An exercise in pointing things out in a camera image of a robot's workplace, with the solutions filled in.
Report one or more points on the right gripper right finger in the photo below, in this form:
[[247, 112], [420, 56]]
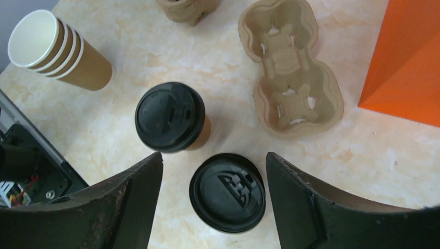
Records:
[[311, 213]]

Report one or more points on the single black cup lid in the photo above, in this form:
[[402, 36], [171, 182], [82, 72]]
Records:
[[169, 117]]

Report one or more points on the brown pulp cup carrier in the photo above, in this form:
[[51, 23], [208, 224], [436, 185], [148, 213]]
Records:
[[187, 11]]

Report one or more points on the stack of black cup lids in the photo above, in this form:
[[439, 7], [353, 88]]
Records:
[[227, 192]]

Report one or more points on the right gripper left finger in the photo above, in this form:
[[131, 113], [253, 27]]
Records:
[[115, 213]]

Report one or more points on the single brown pulp carrier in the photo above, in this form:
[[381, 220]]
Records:
[[296, 94]]

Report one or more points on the orange paper bag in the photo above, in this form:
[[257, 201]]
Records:
[[403, 76]]

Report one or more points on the single brown paper cup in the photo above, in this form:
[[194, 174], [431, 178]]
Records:
[[203, 136]]

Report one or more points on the stack of brown paper cups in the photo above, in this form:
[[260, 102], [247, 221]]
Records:
[[44, 44]]

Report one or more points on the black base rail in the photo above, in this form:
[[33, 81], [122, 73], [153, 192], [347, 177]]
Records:
[[32, 170]]

